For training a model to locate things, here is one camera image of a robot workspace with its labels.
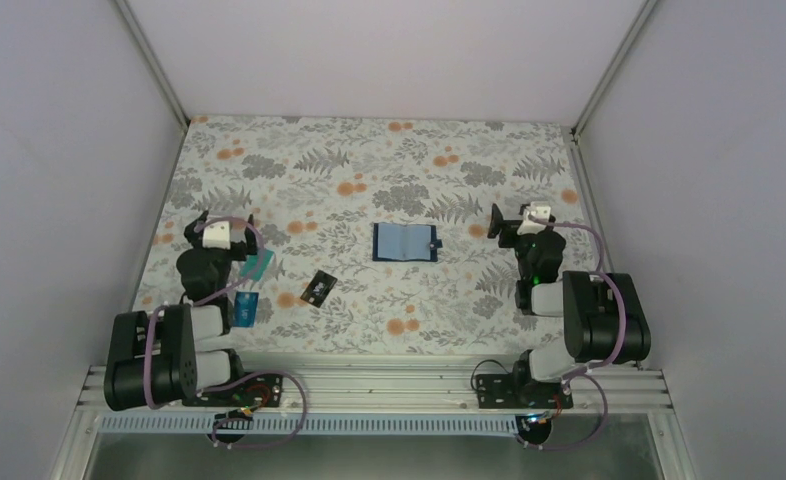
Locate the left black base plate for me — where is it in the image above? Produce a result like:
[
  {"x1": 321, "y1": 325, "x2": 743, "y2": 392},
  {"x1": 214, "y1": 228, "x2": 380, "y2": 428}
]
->
[{"x1": 182, "y1": 374, "x2": 284, "y2": 409}]

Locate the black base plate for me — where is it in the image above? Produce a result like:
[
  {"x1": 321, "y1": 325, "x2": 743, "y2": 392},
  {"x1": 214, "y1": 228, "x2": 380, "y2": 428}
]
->
[
  {"x1": 471, "y1": 374, "x2": 574, "y2": 410},
  {"x1": 182, "y1": 374, "x2": 284, "y2": 409}
]

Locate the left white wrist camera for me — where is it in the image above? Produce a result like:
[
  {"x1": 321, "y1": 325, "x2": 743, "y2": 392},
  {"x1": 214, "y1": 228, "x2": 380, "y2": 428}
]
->
[{"x1": 202, "y1": 221, "x2": 231, "y2": 250}]

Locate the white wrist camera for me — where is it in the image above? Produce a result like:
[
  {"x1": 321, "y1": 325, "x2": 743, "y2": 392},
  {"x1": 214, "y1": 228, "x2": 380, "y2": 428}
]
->
[
  {"x1": 516, "y1": 202, "x2": 554, "y2": 235},
  {"x1": 202, "y1": 221, "x2": 231, "y2": 250}
]

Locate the blue leather card holder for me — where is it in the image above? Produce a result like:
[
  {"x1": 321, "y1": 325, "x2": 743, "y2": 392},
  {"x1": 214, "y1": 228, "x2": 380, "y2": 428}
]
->
[{"x1": 372, "y1": 223, "x2": 443, "y2": 263}]

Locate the teal green credit card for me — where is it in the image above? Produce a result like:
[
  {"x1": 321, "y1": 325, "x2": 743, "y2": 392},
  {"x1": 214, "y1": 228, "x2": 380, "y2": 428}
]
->
[{"x1": 239, "y1": 249, "x2": 274, "y2": 281}]

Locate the blue credit card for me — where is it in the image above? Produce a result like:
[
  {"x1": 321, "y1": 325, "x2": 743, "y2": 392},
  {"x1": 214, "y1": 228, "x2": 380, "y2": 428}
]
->
[{"x1": 233, "y1": 291, "x2": 259, "y2": 328}]

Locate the floral patterned table mat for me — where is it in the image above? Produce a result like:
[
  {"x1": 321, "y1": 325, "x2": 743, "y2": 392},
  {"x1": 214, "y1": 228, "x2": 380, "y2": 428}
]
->
[{"x1": 135, "y1": 114, "x2": 598, "y2": 355}]

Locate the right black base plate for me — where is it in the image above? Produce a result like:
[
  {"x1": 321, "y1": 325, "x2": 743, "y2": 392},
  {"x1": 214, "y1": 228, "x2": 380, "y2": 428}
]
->
[{"x1": 471, "y1": 374, "x2": 574, "y2": 410}]

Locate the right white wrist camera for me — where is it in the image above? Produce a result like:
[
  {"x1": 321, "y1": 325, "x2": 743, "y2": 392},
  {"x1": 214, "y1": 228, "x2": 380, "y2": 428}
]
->
[{"x1": 516, "y1": 202, "x2": 554, "y2": 235}]

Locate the aluminium rail frame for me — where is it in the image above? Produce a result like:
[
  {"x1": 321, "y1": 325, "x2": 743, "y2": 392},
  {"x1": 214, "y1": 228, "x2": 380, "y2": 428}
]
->
[{"x1": 78, "y1": 354, "x2": 674, "y2": 415}]

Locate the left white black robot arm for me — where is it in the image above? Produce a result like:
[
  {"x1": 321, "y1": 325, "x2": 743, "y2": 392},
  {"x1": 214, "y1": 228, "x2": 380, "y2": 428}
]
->
[{"x1": 103, "y1": 211, "x2": 264, "y2": 411}]

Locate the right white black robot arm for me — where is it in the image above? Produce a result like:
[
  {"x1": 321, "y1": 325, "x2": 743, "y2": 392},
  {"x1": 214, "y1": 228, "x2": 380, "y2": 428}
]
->
[{"x1": 487, "y1": 203, "x2": 651, "y2": 388}]

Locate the slotted cable duct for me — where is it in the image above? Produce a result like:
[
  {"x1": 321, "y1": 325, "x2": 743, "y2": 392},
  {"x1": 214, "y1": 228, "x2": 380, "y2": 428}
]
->
[{"x1": 97, "y1": 412, "x2": 517, "y2": 437}]

